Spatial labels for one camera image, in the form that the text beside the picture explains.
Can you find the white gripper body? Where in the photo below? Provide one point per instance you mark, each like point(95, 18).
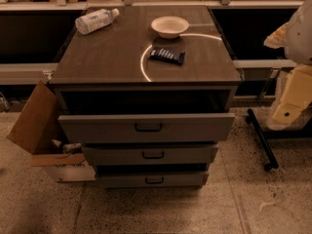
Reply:
point(299, 38)

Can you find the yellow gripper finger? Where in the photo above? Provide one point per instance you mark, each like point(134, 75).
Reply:
point(276, 39)

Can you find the grey top drawer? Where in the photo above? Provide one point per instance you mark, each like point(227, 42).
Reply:
point(147, 128)

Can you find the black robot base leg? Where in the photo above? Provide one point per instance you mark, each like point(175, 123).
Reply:
point(272, 162)

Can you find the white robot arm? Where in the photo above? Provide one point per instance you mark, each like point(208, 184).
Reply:
point(295, 36)

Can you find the dark wooden drawer cabinet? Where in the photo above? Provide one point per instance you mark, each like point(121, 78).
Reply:
point(109, 72)

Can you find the grey bottom drawer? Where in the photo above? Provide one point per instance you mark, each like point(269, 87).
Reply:
point(154, 179)

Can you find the open cardboard box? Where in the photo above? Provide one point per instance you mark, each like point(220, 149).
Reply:
point(38, 132)

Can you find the white bowl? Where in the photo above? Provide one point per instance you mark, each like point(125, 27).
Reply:
point(169, 27)

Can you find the dark blue snack packet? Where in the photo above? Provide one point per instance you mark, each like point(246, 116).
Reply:
point(167, 55)

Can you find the clear plastic water bottle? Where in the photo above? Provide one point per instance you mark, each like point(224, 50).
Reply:
point(96, 20)

